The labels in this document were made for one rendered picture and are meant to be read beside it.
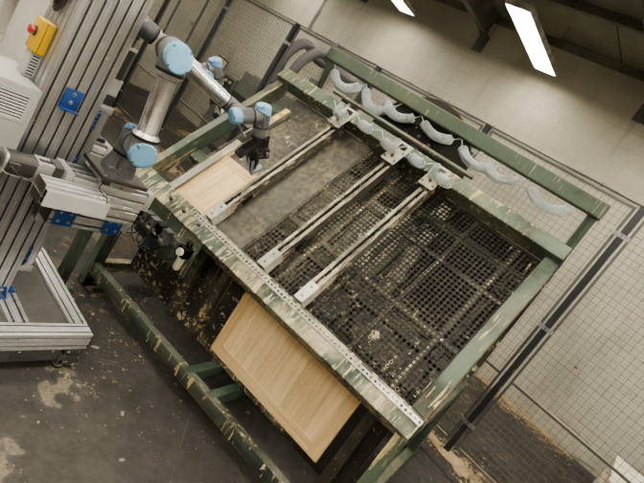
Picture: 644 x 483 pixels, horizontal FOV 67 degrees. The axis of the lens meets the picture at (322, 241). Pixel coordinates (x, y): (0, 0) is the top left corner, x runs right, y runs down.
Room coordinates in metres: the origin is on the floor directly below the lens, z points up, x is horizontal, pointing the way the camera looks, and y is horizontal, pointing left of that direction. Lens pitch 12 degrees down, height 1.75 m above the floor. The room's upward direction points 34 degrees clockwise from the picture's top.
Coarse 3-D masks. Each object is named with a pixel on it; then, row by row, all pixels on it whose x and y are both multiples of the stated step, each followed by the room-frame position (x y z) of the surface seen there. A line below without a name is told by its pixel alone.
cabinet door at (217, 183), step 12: (228, 156) 3.04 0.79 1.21; (216, 168) 2.97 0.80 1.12; (228, 168) 2.98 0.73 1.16; (240, 168) 2.98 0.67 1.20; (192, 180) 2.88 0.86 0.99; (204, 180) 2.89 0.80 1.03; (216, 180) 2.90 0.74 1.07; (228, 180) 2.90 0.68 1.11; (240, 180) 2.91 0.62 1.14; (180, 192) 2.81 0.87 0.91; (192, 192) 2.82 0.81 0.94; (204, 192) 2.83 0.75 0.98; (216, 192) 2.83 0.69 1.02; (228, 192) 2.84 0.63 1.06; (192, 204) 2.75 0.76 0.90; (204, 204) 2.76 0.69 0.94; (216, 204) 2.76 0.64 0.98; (204, 216) 2.70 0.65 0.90
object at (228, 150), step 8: (280, 112) 3.32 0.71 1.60; (288, 112) 3.33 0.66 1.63; (272, 120) 3.27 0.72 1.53; (280, 120) 3.30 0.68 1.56; (232, 144) 3.09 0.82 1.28; (240, 144) 3.09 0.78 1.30; (224, 152) 3.03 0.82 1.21; (232, 152) 3.07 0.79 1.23; (208, 160) 2.98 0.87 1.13; (216, 160) 2.98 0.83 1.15; (200, 168) 2.93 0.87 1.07; (208, 168) 2.96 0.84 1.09; (184, 176) 2.87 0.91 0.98; (192, 176) 2.88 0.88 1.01; (176, 184) 2.82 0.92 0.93
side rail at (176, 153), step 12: (276, 84) 3.51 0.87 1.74; (252, 96) 3.41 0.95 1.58; (264, 96) 3.43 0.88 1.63; (276, 96) 3.52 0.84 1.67; (216, 120) 3.22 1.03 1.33; (228, 120) 3.25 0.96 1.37; (204, 132) 3.13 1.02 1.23; (216, 132) 3.21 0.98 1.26; (180, 144) 3.05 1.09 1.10; (192, 144) 3.09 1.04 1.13; (204, 144) 3.18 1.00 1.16; (168, 156) 2.97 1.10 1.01; (180, 156) 3.06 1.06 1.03; (156, 168) 2.94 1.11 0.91; (168, 168) 3.02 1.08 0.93
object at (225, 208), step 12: (336, 108) 3.11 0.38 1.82; (348, 108) 3.28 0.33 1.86; (336, 120) 3.19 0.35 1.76; (348, 120) 3.21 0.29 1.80; (324, 132) 3.17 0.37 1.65; (336, 132) 3.21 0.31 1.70; (312, 144) 3.09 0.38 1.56; (324, 144) 3.16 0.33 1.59; (288, 156) 3.00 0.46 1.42; (300, 156) 3.02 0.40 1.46; (276, 168) 2.95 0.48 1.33; (288, 168) 2.98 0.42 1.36; (252, 180) 2.84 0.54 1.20; (264, 180) 2.85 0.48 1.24; (276, 180) 2.94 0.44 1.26; (240, 192) 2.78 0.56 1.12; (252, 192) 2.81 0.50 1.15; (228, 204) 2.70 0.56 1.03; (240, 204) 2.77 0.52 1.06; (216, 216) 2.64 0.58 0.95
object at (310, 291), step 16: (432, 176) 2.81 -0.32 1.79; (416, 192) 2.86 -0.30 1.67; (432, 192) 2.93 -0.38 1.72; (400, 208) 2.77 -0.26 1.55; (416, 208) 2.86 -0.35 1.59; (384, 224) 2.72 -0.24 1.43; (368, 240) 2.60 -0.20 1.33; (352, 256) 2.52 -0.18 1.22; (320, 272) 2.43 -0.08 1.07; (336, 272) 2.45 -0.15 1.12; (304, 288) 2.36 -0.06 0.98; (320, 288) 2.40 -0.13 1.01; (304, 304) 2.33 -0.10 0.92
